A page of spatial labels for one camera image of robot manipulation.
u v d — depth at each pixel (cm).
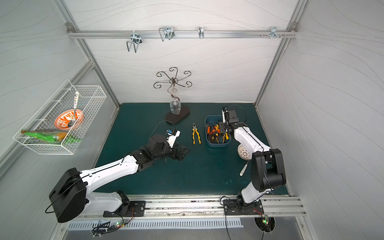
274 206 77
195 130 104
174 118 111
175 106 96
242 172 85
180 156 70
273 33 77
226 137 98
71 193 41
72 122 66
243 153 93
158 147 62
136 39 78
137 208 74
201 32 78
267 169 47
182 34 80
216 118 109
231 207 73
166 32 76
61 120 66
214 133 94
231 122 70
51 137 54
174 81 91
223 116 75
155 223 70
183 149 70
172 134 70
